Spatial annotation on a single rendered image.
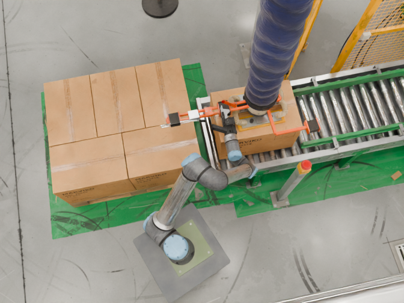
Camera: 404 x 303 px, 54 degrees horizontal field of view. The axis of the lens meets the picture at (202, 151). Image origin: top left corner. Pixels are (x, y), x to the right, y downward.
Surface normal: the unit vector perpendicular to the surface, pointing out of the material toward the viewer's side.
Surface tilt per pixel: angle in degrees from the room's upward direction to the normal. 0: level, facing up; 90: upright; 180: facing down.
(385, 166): 0
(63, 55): 0
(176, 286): 0
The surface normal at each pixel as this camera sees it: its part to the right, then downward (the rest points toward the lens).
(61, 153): -0.01, -0.33
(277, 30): -0.18, 0.86
